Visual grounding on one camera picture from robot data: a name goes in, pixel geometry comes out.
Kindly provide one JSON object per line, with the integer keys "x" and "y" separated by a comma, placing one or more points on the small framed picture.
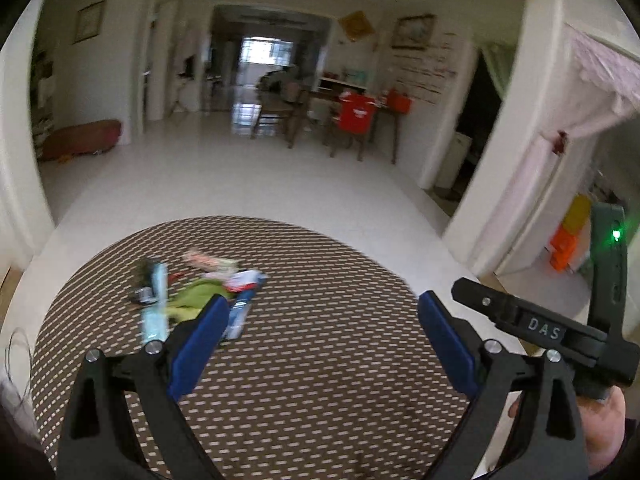
{"x": 89, "y": 22}

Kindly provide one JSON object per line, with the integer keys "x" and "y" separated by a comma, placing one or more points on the dark wrapper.
{"x": 141, "y": 285}

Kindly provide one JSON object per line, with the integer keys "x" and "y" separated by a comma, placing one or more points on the large framed picture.
{"x": 412, "y": 31}

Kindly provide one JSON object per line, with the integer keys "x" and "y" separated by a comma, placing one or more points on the red curtain tieback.
{"x": 560, "y": 141}

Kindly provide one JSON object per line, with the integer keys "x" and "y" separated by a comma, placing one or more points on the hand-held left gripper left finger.
{"x": 200, "y": 345}

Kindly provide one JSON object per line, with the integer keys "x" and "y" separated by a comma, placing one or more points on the white red and blue packet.
{"x": 245, "y": 280}

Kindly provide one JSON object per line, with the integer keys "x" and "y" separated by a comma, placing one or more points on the person's right hand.
{"x": 600, "y": 430}

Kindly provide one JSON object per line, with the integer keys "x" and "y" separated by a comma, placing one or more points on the brown polka-dot tablecloth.
{"x": 325, "y": 360}

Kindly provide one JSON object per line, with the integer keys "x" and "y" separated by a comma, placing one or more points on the green wrapper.
{"x": 197, "y": 295}

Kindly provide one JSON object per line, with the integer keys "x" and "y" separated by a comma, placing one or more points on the yellow box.
{"x": 576, "y": 215}

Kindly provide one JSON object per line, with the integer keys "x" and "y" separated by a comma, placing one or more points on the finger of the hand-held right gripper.
{"x": 485, "y": 300}

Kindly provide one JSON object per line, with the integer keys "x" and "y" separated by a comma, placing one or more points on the light blue plastic strip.
{"x": 156, "y": 310}

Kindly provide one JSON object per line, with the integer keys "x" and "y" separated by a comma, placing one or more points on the wall of paper certificates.
{"x": 425, "y": 67}

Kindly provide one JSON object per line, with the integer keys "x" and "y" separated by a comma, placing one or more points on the red basket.
{"x": 399, "y": 101}

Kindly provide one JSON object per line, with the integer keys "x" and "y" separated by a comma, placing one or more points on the wooden dining table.
{"x": 325, "y": 96}

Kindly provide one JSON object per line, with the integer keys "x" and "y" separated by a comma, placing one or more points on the orange slippers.
{"x": 63, "y": 158}

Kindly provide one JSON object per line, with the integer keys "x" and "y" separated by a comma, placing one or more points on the sofa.
{"x": 280, "y": 82}

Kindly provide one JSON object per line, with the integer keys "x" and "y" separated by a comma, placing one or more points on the wooden chair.
{"x": 275, "y": 110}
{"x": 350, "y": 140}

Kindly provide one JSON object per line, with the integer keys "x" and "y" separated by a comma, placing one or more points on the green curtain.
{"x": 500, "y": 67}

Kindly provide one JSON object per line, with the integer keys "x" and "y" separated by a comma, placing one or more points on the pink lace curtain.
{"x": 585, "y": 120}

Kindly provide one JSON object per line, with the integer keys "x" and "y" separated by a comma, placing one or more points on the coat rack with clothes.
{"x": 184, "y": 67}

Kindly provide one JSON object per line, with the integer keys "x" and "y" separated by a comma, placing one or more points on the gold diamond wall decoration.
{"x": 356, "y": 26}

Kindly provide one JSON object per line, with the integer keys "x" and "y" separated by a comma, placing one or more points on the white shelf cabinet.
{"x": 345, "y": 80}

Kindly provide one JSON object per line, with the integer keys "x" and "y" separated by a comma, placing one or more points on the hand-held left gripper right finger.
{"x": 447, "y": 345}

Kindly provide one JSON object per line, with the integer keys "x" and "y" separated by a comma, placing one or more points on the white appliance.
{"x": 455, "y": 160}

